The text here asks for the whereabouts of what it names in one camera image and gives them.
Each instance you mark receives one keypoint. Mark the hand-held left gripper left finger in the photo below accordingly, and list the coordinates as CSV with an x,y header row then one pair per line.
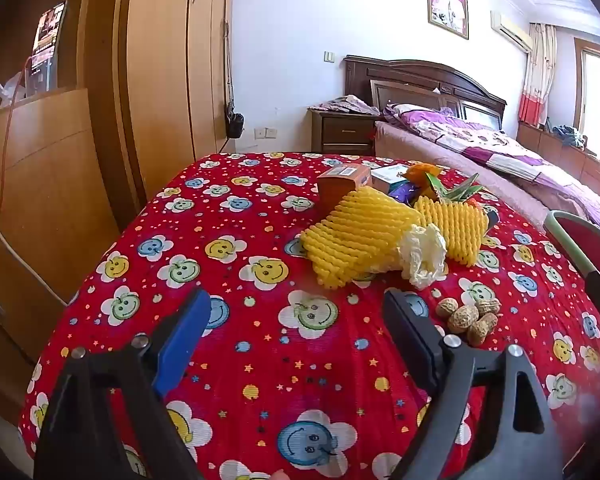
x,y
180,345

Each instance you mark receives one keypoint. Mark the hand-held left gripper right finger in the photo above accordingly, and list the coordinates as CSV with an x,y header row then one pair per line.
x,y
410,330

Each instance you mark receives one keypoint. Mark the peanut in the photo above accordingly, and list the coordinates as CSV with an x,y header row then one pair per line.
x,y
462,320
482,329
449,306
487,305

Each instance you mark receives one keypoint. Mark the white tissue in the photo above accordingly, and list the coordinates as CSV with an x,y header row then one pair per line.
x,y
420,255

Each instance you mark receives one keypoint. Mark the large yellow foam net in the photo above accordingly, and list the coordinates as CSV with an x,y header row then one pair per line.
x,y
350,240

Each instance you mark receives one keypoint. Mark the small yellow foam net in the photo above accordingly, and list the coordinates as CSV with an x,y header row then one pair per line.
x,y
455,230

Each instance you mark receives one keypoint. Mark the white cardboard box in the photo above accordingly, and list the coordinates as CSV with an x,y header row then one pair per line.
x,y
387,176

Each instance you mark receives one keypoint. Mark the orange mesh bag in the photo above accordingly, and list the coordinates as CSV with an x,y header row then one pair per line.
x,y
420,172

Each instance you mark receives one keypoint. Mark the orange cardboard box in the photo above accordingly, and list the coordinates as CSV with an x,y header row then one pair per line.
x,y
335,190

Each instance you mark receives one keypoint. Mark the red smiley flower tablecloth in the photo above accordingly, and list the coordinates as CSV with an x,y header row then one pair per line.
x,y
280,360

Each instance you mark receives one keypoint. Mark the low wooden cabinet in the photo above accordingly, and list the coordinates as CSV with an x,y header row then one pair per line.
x,y
575,160

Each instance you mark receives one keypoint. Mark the purple wrapper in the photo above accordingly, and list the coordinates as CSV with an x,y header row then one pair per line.
x,y
402,191

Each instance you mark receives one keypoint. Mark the dark blue clothes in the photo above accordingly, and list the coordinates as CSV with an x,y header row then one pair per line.
x,y
570,135

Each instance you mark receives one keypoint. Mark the bed with pink cover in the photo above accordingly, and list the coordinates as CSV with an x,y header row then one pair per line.
x,y
430,147

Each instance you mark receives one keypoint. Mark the purple patchwork quilt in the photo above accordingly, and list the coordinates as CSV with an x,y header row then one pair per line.
x,y
485,145

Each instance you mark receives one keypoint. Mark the dark wooden nightstand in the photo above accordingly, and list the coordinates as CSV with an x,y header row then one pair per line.
x,y
342,132

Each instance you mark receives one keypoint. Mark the purple pillow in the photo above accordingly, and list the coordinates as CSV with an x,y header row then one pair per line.
x,y
410,110

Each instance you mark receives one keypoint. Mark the white and red curtain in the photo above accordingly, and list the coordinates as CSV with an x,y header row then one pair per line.
x,y
537,75

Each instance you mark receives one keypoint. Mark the black hanging bag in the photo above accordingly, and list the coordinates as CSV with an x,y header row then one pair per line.
x,y
235,122

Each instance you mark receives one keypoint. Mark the wooden desk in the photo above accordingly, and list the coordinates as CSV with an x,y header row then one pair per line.
x,y
40,160

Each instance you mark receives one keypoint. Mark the pink patterned clothes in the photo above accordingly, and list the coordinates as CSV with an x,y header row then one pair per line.
x,y
347,105

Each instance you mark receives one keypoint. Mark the dark wooden headboard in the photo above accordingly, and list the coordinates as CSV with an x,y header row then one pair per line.
x,y
420,80

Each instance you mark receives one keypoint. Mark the wooden wardrobe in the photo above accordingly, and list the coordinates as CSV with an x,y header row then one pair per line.
x,y
165,60

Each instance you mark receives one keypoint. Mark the crumpled white plastic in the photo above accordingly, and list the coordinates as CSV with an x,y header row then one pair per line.
x,y
12,90

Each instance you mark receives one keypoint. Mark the monitor screen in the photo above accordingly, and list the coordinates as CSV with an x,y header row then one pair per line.
x,y
47,40

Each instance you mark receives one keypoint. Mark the red chair with green frame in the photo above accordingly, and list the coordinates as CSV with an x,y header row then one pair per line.
x,y
575,232

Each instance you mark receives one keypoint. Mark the white wall socket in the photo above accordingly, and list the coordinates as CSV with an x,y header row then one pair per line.
x,y
266,133

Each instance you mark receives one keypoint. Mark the wall air conditioner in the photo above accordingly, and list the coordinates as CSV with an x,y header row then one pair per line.
x,y
512,30

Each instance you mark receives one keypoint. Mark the framed wall photo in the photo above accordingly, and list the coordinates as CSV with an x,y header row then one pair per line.
x,y
447,5

